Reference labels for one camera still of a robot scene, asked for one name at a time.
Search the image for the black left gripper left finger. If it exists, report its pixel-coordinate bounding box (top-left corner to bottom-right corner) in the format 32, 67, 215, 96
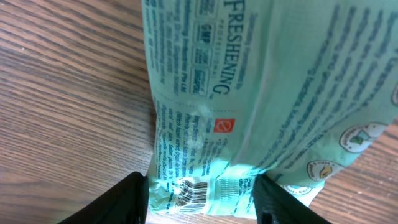
60, 172, 149, 224

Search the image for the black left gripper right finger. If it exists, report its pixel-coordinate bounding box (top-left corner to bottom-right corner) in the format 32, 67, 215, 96
252, 174, 330, 224

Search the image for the light blue wipes pack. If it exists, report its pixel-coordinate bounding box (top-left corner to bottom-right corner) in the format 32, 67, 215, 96
142, 0, 397, 218

